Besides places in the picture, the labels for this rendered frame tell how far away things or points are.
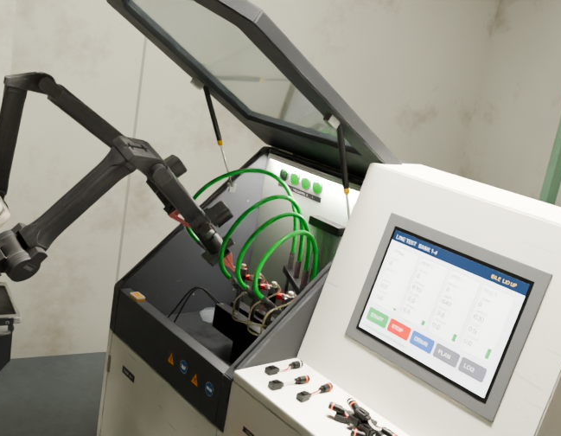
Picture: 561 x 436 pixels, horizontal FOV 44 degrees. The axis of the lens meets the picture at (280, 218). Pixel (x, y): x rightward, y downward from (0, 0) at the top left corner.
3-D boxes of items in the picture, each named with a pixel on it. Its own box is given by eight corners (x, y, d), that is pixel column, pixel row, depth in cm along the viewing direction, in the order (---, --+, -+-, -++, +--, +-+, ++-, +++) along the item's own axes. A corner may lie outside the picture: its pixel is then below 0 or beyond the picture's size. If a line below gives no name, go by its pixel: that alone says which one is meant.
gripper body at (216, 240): (236, 245, 213) (224, 227, 210) (210, 266, 211) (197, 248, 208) (229, 239, 219) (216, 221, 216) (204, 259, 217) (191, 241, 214)
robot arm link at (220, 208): (181, 208, 204) (198, 228, 201) (212, 185, 206) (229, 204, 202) (192, 225, 215) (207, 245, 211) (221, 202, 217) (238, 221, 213)
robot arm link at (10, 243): (-24, 252, 159) (-14, 268, 156) (15, 227, 161) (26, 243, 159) (-7, 269, 167) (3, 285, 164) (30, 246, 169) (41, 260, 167)
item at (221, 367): (113, 332, 235) (119, 288, 231) (125, 330, 237) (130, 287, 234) (213, 426, 189) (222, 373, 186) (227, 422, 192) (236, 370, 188)
